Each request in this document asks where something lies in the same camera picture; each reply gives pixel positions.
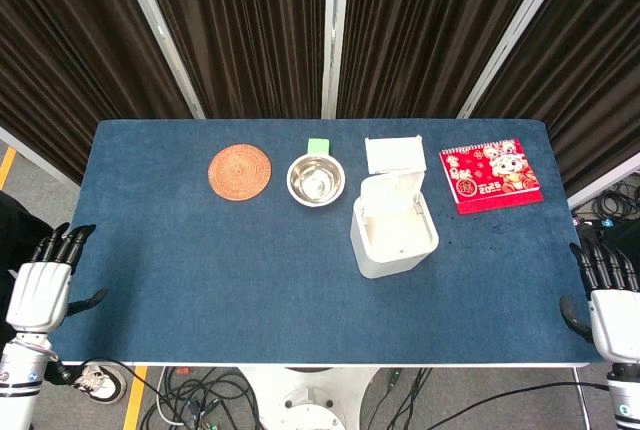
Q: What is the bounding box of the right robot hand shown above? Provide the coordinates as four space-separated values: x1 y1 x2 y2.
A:
559 238 640 363

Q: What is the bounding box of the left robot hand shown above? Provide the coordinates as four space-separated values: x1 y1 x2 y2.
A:
5 222 109 336

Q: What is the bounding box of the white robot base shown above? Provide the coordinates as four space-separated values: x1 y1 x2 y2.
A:
238 365 381 430

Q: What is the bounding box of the white open-lid bin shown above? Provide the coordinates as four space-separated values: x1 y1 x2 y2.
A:
350 171 440 280

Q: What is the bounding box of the white plastic container lid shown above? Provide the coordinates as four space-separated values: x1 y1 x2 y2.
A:
364 135 427 176

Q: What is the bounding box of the white sneaker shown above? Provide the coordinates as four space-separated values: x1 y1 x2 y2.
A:
73 362 126 403

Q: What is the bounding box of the red desk calendar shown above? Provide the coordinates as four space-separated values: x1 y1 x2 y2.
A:
439 138 545 216

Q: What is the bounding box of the blue table mat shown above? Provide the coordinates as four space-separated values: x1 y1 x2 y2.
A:
51 118 604 366

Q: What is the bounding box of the round woven orange coaster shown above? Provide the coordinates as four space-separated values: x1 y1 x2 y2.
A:
207 143 273 200

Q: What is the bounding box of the stainless steel bowl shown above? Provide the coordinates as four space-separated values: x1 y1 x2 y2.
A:
286 154 347 208

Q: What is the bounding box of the dark brown curtain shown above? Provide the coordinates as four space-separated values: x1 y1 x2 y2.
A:
0 0 640 199

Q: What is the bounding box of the black cable coil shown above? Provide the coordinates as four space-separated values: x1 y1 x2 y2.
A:
589 175 640 224

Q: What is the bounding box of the black cable bundle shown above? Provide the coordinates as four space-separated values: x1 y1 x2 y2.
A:
139 367 264 430

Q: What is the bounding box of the white curtain frame post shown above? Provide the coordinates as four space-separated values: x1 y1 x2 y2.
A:
320 0 351 120
112 0 206 120
457 0 579 120

